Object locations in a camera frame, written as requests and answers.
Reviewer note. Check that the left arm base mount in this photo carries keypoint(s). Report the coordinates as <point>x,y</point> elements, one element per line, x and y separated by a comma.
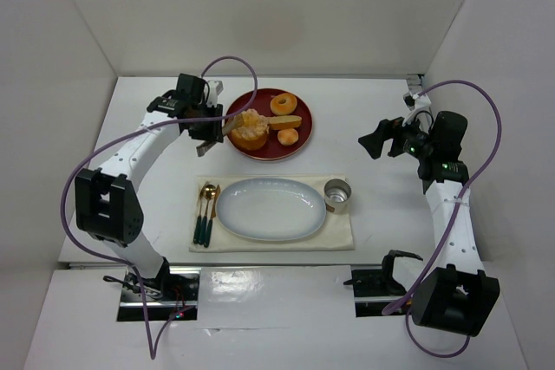
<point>180,300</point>

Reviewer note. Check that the plain ring donut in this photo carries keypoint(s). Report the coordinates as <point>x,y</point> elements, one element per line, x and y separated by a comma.
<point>283,104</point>

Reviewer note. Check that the dark red round tray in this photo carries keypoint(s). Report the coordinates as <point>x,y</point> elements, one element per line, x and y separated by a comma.
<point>273,150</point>

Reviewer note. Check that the sliced bread loaf piece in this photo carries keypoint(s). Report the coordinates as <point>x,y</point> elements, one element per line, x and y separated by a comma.
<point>283,122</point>

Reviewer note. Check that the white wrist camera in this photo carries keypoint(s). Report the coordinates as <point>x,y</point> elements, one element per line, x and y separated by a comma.
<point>416,101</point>
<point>212,91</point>

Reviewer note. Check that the sugared twisted donut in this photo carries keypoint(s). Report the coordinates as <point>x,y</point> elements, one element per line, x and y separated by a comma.
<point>252,125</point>

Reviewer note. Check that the steel cup with cork base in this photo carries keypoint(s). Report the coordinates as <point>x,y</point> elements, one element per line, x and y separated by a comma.
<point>337,194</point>

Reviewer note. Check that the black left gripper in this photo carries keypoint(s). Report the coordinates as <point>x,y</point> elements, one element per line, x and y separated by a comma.
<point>207,128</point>

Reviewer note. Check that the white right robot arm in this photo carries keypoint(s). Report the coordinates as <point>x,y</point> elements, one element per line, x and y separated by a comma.
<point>452,293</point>

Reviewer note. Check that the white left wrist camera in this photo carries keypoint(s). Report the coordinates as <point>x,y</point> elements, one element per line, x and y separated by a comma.
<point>212,91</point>

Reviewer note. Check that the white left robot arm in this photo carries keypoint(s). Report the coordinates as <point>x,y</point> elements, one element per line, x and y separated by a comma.
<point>106,202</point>

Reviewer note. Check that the gold spoon green handle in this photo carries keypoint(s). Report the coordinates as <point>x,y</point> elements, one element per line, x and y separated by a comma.
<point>209,194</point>

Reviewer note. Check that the orange round cake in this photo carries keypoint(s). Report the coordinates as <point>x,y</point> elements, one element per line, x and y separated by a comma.
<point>247,139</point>

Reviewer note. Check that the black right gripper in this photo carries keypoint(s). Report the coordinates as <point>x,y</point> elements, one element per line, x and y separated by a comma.
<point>392,139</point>

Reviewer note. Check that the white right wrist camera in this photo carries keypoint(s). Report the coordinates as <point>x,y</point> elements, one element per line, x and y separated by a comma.
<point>416,101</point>

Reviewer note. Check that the pale blue oval plate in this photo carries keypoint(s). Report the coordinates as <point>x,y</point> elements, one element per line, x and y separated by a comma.
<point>271,210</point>

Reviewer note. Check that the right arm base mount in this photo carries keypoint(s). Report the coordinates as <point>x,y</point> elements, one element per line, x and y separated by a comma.
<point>372,292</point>

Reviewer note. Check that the stainless steel tongs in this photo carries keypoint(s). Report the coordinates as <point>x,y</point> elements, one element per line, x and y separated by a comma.
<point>235,122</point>

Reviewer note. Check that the small round bun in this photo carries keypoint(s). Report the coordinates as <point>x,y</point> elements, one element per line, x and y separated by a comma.
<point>288,137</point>

